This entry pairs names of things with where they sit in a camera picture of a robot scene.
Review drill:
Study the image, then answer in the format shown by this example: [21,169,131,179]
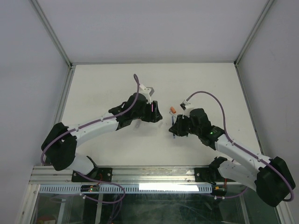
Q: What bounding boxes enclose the orange tip marker pen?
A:
[135,119,141,128]

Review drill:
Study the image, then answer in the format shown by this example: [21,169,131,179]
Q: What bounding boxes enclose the blue gel pen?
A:
[171,116,176,139]

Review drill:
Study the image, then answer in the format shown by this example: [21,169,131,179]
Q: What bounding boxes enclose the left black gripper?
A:
[132,100,162,123]

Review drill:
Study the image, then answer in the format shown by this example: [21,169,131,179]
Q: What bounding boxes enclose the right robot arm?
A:
[169,108,296,207]

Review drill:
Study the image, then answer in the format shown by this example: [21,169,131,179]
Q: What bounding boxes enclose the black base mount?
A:
[194,167,218,184]
[71,167,113,182]

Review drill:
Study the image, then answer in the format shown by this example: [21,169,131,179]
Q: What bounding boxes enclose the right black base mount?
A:
[194,167,218,184]

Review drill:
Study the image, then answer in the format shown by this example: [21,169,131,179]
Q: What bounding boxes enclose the white slotted cable duct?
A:
[39,183,213,194]

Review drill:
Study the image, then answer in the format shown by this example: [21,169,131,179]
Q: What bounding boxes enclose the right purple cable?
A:
[186,91,294,201]

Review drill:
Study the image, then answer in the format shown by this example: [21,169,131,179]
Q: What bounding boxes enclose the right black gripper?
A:
[168,113,201,137]

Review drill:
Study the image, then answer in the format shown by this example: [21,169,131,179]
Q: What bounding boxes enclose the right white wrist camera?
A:
[180,100,194,117]

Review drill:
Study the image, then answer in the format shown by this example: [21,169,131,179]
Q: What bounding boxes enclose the purple cable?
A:
[41,74,141,185]
[186,91,294,201]

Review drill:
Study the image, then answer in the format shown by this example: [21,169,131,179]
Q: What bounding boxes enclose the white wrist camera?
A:
[139,84,155,104]
[180,100,194,117]

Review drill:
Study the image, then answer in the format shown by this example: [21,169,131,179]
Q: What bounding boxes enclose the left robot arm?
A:
[41,93,163,181]

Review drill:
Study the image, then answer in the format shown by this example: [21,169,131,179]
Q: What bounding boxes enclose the aluminium mounting rail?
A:
[29,166,208,184]

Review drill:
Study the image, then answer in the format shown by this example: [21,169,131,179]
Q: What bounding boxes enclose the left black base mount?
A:
[71,167,113,182]

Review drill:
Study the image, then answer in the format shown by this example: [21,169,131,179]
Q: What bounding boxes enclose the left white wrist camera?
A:
[139,84,155,104]

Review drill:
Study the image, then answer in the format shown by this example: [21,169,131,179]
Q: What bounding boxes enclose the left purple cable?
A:
[41,74,141,185]

